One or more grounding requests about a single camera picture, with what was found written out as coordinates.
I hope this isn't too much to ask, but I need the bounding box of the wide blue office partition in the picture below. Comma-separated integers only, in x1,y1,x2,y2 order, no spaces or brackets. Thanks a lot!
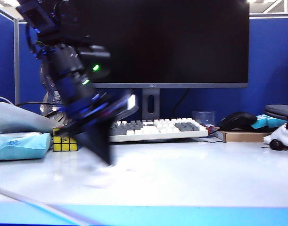
18,13,288,118

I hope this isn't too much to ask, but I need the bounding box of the grey zip pouch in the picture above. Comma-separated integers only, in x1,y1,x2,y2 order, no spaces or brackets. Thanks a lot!
264,105,288,123

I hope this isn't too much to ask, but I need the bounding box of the long black power cable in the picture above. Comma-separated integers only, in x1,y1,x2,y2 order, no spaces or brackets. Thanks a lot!
16,101,64,118

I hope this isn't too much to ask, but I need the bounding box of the white wet wipe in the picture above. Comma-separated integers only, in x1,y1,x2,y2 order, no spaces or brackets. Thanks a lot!
84,162,125,189

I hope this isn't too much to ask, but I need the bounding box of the silver faceted figurine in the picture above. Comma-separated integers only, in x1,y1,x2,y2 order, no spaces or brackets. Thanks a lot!
39,58,66,123

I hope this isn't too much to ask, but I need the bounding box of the white leaf-shaped plate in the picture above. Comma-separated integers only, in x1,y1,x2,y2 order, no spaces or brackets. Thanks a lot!
0,102,62,134

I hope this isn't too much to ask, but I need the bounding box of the narrow blue office partition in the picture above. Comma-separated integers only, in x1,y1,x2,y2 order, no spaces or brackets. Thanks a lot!
0,7,16,104

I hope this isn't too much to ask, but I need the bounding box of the white cloth bag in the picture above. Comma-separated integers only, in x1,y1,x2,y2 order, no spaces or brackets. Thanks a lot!
263,122,288,151

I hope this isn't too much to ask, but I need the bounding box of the Rubik's cube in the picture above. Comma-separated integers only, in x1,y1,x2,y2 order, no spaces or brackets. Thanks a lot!
53,128,78,152

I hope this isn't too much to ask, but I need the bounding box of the black computer mouse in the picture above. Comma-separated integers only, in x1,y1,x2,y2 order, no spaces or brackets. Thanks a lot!
218,112,257,131

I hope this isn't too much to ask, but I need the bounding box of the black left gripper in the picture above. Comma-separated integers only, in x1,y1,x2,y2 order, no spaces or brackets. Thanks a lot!
54,90,139,166

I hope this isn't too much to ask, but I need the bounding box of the flat brown cardboard box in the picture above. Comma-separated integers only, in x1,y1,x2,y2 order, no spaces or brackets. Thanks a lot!
214,128,273,143

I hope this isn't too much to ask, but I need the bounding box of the white charger cable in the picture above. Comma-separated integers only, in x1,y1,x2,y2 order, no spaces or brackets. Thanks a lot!
0,95,92,226

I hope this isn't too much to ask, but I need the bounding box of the white and grey keyboard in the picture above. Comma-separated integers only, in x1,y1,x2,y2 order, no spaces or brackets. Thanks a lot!
109,117,209,143

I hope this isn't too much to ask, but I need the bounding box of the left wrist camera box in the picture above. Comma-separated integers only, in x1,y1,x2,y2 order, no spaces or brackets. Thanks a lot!
110,93,140,118

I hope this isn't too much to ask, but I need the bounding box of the teal and white packet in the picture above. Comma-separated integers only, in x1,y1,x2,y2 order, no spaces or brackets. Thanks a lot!
251,114,287,129

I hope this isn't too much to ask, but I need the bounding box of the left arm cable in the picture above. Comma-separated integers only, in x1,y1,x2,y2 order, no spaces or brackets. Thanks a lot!
25,22,42,61

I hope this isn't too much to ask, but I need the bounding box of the clear glass cup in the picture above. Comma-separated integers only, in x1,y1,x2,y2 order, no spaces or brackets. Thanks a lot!
192,111,216,127

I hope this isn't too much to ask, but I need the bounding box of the black computer monitor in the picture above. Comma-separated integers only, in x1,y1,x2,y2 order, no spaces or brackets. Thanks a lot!
56,0,250,121

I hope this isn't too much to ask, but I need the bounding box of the light blue wet wipes pack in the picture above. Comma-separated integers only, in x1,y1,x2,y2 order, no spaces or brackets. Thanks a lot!
0,132,52,161

